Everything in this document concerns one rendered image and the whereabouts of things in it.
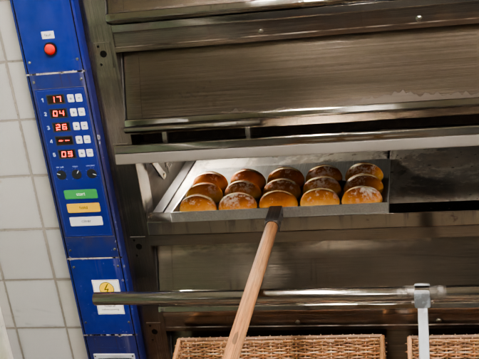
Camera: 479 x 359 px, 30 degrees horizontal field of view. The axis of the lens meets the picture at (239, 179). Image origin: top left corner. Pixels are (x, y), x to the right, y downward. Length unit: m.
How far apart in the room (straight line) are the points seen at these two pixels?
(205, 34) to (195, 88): 0.13
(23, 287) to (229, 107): 0.81
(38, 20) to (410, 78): 0.88
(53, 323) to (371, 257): 0.91
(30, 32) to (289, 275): 0.88
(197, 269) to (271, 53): 0.62
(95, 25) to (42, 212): 0.54
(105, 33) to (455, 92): 0.83
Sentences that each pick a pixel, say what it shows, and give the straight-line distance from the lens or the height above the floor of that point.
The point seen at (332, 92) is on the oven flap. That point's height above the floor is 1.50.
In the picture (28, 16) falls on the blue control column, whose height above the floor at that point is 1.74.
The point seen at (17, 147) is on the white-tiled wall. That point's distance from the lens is 2.37.
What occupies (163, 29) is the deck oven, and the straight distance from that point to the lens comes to 2.15.
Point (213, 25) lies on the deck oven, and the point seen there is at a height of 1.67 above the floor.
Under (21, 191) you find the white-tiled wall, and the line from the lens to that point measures 2.42.
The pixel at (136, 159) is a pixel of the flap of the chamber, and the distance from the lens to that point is 2.10.
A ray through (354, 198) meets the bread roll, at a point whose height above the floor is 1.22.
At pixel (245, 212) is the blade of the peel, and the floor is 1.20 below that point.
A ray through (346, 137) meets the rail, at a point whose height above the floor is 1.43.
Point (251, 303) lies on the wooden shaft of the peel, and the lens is 1.82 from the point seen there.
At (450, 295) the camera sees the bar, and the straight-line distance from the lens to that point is 1.88.
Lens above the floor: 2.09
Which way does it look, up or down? 21 degrees down
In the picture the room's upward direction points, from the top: 8 degrees counter-clockwise
